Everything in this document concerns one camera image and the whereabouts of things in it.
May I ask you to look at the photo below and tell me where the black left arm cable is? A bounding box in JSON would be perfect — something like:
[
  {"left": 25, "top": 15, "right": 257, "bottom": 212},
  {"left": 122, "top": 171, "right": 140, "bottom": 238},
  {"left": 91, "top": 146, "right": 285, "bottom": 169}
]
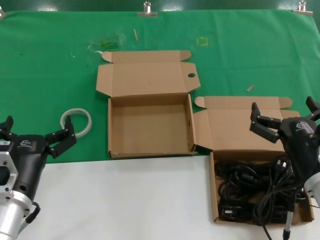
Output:
[{"left": 24, "top": 201, "right": 41, "bottom": 225}]

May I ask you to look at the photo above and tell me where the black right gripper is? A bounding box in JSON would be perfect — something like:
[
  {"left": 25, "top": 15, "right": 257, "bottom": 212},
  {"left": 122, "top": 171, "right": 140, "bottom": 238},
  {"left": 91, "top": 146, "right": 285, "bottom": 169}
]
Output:
[{"left": 249, "top": 96, "right": 320, "bottom": 185}]

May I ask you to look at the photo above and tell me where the open cardboard box round hole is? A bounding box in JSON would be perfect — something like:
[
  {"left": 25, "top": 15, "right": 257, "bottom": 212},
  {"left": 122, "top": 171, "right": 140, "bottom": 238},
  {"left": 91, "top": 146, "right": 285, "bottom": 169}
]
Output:
[{"left": 95, "top": 49, "right": 202, "bottom": 160}]

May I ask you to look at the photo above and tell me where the open cardboard box oval hole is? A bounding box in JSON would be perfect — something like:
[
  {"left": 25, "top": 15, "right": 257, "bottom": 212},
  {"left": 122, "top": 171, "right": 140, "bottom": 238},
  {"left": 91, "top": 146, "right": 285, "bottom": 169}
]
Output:
[{"left": 192, "top": 95, "right": 315, "bottom": 224}]

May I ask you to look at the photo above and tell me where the green table cloth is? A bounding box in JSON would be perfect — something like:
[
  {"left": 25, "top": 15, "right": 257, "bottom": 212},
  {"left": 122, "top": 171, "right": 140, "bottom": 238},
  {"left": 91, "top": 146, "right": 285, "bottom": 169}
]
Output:
[{"left": 0, "top": 9, "right": 320, "bottom": 166}]

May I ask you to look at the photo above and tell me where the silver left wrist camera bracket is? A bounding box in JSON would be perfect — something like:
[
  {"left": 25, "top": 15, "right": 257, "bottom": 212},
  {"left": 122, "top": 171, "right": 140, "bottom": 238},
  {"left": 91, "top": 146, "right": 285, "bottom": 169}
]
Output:
[{"left": 0, "top": 141, "right": 20, "bottom": 201}]

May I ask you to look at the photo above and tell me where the metal binder clip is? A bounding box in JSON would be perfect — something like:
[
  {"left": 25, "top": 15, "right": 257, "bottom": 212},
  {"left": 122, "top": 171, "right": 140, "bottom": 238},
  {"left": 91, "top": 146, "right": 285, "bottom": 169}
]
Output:
[
  {"left": 292, "top": 0, "right": 314, "bottom": 16},
  {"left": 136, "top": 1, "right": 158, "bottom": 18}
]

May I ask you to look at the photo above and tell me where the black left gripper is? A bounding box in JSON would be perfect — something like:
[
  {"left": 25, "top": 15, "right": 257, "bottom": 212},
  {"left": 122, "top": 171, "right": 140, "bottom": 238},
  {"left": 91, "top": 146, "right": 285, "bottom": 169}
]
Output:
[{"left": 0, "top": 115, "right": 77, "bottom": 202}]

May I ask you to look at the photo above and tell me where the pile of black cables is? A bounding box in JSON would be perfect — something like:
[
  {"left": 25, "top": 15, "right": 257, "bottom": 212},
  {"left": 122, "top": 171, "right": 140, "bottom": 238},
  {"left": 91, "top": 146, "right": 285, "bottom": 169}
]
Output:
[{"left": 252, "top": 154, "right": 311, "bottom": 240}]

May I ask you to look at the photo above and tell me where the white tape roll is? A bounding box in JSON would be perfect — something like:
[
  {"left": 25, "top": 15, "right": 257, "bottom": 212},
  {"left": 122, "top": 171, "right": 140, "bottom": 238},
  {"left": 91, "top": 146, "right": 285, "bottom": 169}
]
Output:
[{"left": 60, "top": 107, "right": 93, "bottom": 138}]

